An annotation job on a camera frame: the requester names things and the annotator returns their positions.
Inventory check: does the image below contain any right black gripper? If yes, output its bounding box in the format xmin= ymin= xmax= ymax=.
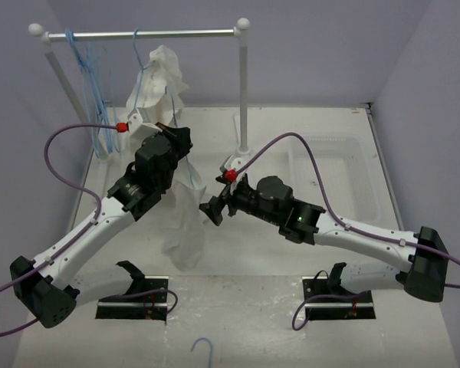
xmin=197 ymin=174 xmax=281 ymax=225

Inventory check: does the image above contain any white skirt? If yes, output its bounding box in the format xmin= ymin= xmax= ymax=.
xmin=160 ymin=179 xmax=209 ymax=271

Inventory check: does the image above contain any blue wire hanger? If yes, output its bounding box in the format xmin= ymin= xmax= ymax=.
xmin=165 ymin=85 xmax=196 ymax=189

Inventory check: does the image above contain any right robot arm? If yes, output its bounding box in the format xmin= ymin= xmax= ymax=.
xmin=199 ymin=176 xmax=448 ymax=303

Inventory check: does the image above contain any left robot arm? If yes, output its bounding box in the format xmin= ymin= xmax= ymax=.
xmin=10 ymin=123 xmax=192 ymax=328

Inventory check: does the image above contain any blue hanger holding garment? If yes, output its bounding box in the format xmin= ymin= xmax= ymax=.
xmin=132 ymin=28 xmax=146 ymax=107

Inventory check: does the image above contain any blue hanger hook on table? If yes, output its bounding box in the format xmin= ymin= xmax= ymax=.
xmin=190 ymin=337 xmax=215 ymax=368

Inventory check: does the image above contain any bundle of blue hangers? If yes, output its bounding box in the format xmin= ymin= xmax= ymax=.
xmin=64 ymin=28 xmax=120 ymax=159

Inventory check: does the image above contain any white and silver clothes rack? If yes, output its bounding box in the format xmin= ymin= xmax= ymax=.
xmin=28 ymin=18 xmax=250 ymax=156

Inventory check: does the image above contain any clear plastic basket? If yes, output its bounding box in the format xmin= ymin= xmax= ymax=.
xmin=288 ymin=134 xmax=381 ymax=225

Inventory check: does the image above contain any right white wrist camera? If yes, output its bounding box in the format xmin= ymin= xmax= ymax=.
xmin=219 ymin=155 xmax=250 ymax=193

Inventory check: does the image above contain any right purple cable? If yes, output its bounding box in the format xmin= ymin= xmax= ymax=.
xmin=245 ymin=132 xmax=460 ymax=291

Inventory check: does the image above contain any purple cable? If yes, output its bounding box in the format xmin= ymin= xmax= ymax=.
xmin=245 ymin=132 xmax=460 ymax=291
xmin=0 ymin=123 xmax=118 ymax=339

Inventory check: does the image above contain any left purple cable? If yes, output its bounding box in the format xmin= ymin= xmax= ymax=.
xmin=0 ymin=123 xmax=118 ymax=339

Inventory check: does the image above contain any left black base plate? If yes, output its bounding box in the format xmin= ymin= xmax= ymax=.
xmin=95 ymin=276 xmax=169 ymax=322

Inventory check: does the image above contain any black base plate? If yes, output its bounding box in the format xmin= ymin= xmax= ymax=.
xmin=302 ymin=271 xmax=376 ymax=320
xmin=95 ymin=276 xmax=169 ymax=322

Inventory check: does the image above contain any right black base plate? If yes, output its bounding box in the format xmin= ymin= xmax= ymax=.
xmin=302 ymin=271 xmax=376 ymax=320

